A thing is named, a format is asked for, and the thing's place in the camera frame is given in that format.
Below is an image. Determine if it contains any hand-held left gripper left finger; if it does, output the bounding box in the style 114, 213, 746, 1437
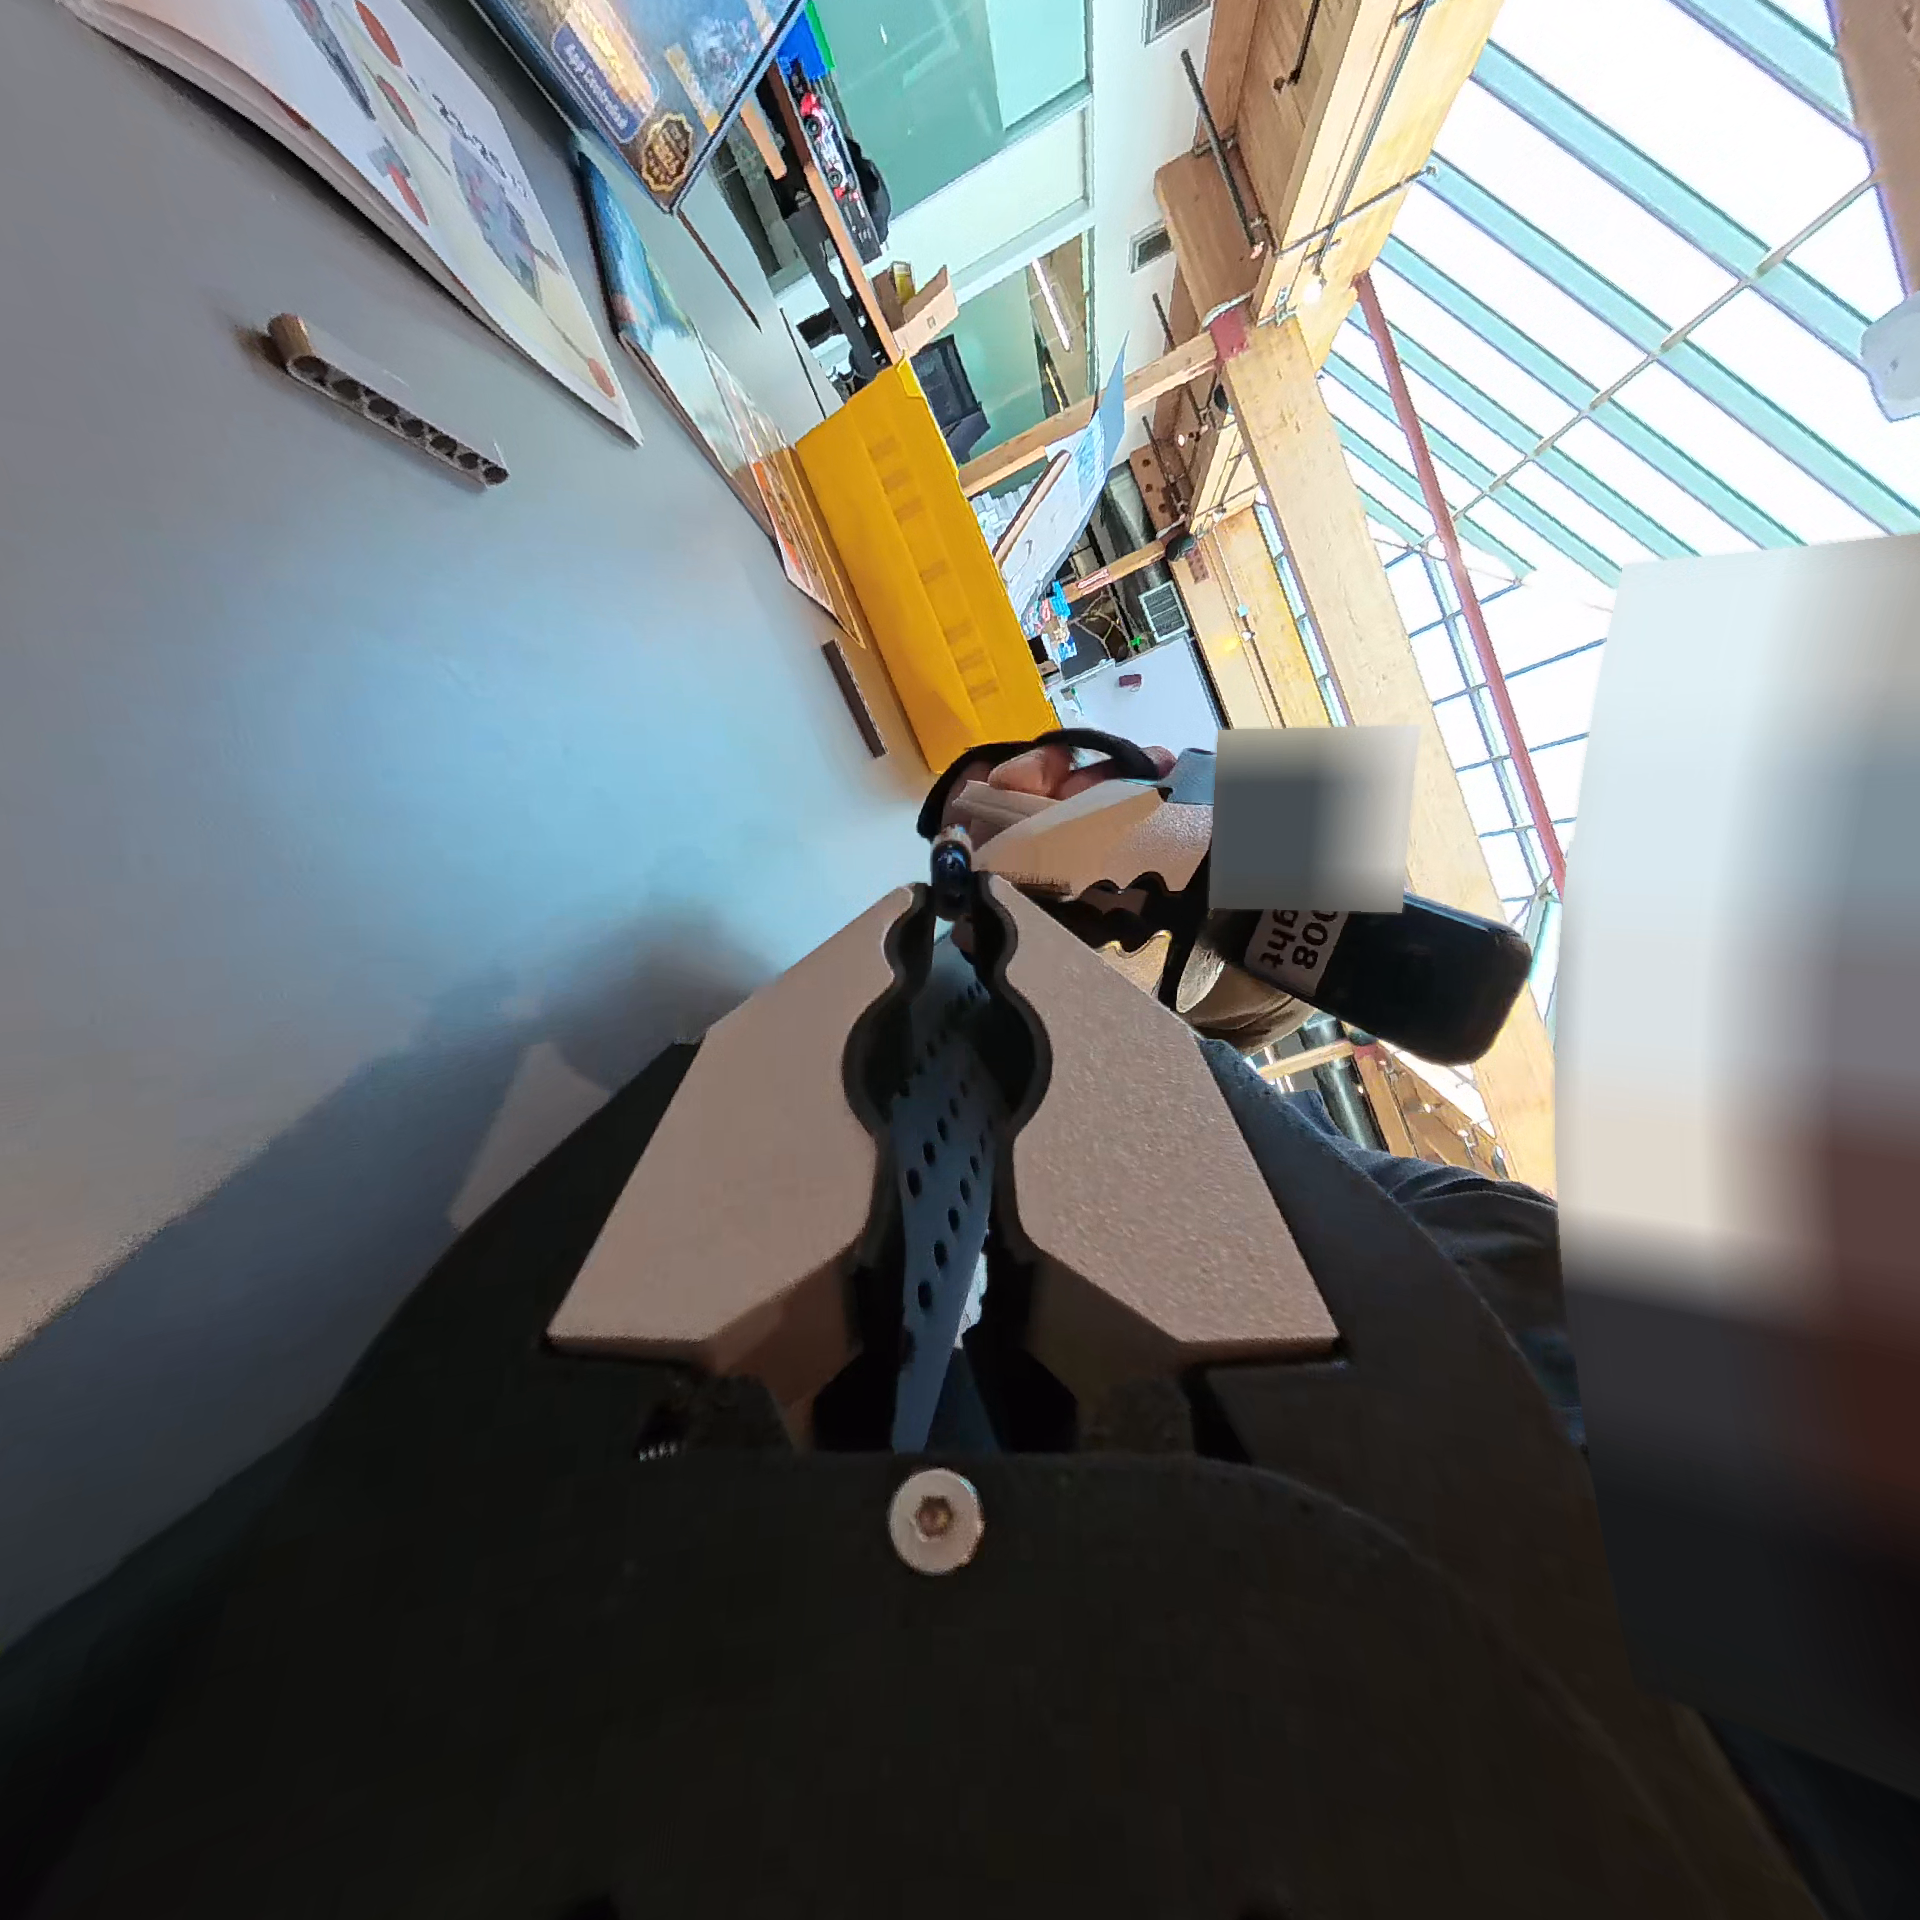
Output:
543, 882, 932, 1453

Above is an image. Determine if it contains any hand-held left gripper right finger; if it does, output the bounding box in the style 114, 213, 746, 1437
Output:
959, 872, 1342, 1453

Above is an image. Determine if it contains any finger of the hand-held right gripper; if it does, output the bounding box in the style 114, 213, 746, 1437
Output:
958, 777, 1208, 903
1050, 891, 1325, 1050

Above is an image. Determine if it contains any grey desk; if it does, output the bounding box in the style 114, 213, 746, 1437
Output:
0, 0, 932, 1653

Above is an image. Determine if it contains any person's right hand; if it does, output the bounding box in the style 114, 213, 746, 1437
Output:
983, 744, 1174, 803

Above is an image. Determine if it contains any person's dark clothing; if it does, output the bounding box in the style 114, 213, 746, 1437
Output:
1200, 1034, 1576, 1442

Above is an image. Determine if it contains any dark brown strip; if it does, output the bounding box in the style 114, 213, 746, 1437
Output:
821, 639, 890, 758

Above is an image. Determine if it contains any yellow plastic bin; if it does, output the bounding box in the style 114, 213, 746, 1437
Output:
790, 358, 1058, 775

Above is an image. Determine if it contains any white sign board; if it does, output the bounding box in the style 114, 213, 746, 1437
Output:
1050, 336, 1134, 495

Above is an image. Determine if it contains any orange white sticker sheet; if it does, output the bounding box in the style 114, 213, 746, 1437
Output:
742, 440, 868, 648

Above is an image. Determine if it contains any brown cardboard box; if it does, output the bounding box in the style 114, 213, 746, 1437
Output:
870, 263, 963, 360

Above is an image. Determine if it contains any long wooden background table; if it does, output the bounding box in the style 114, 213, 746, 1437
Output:
742, 58, 902, 368

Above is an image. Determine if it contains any blue closed booklet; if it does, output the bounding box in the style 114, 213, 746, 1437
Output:
573, 133, 781, 519

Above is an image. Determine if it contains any grey perforated beam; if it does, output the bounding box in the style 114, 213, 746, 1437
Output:
267, 311, 512, 490

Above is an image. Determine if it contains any blue toy robot box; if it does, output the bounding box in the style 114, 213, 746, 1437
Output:
480, 0, 804, 213

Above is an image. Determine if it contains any open instruction booklet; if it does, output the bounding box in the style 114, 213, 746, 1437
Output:
60, 0, 647, 448

